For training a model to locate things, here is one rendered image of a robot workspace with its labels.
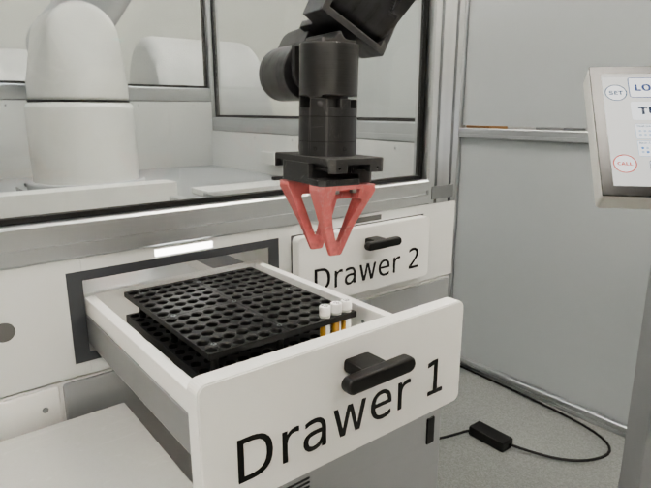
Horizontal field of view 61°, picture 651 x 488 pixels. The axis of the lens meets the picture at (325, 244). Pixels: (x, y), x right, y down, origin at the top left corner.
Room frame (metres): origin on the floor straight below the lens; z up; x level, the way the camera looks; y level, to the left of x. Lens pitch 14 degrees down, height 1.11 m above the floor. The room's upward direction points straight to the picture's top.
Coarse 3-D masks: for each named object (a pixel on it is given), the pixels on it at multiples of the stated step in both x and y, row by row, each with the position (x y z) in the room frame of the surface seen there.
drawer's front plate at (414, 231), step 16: (368, 224) 0.90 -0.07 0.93; (384, 224) 0.90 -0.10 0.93; (400, 224) 0.92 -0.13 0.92; (416, 224) 0.95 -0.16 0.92; (304, 240) 0.80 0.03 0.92; (352, 240) 0.85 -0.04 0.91; (416, 240) 0.95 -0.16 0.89; (304, 256) 0.80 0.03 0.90; (320, 256) 0.81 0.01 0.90; (336, 256) 0.83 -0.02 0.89; (352, 256) 0.85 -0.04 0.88; (368, 256) 0.88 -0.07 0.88; (384, 256) 0.90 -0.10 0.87; (400, 256) 0.92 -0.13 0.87; (304, 272) 0.80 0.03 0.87; (320, 272) 0.81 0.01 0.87; (352, 272) 0.85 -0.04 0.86; (368, 272) 0.88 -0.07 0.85; (384, 272) 0.90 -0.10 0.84; (400, 272) 0.92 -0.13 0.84; (416, 272) 0.95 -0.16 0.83; (336, 288) 0.83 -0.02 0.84; (352, 288) 0.85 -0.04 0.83; (368, 288) 0.88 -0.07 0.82
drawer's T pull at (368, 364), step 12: (348, 360) 0.42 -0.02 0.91; (360, 360) 0.42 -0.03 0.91; (372, 360) 0.42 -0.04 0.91; (384, 360) 0.42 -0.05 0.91; (396, 360) 0.42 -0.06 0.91; (408, 360) 0.42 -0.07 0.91; (348, 372) 0.42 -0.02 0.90; (360, 372) 0.40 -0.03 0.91; (372, 372) 0.40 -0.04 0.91; (384, 372) 0.40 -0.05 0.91; (396, 372) 0.41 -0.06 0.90; (408, 372) 0.42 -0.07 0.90; (348, 384) 0.38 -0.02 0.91; (360, 384) 0.39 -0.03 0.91; (372, 384) 0.40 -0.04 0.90
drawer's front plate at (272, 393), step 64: (384, 320) 0.47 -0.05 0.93; (448, 320) 0.51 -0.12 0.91; (192, 384) 0.35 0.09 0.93; (256, 384) 0.37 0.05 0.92; (320, 384) 0.41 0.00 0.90; (384, 384) 0.45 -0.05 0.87; (448, 384) 0.51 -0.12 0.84; (192, 448) 0.35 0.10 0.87; (256, 448) 0.37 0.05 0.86; (320, 448) 0.41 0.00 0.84
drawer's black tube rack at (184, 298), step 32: (160, 288) 0.65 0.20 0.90; (192, 288) 0.64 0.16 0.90; (224, 288) 0.65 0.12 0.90; (256, 288) 0.64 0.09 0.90; (288, 288) 0.64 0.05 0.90; (128, 320) 0.62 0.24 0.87; (160, 320) 0.54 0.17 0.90; (192, 320) 0.54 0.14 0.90; (224, 320) 0.54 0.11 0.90; (256, 320) 0.54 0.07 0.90; (288, 320) 0.54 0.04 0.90; (192, 352) 0.52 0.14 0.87; (256, 352) 0.52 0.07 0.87
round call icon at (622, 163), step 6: (612, 156) 1.04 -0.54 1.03; (618, 156) 1.04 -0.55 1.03; (624, 156) 1.04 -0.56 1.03; (630, 156) 1.04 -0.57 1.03; (612, 162) 1.04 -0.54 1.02; (618, 162) 1.03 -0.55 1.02; (624, 162) 1.03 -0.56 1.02; (630, 162) 1.03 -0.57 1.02; (636, 162) 1.03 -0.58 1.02; (618, 168) 1.03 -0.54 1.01; (624, 168) 1.02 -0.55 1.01; (630, 168) 1.02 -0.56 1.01; (636, 168) 1.02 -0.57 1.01
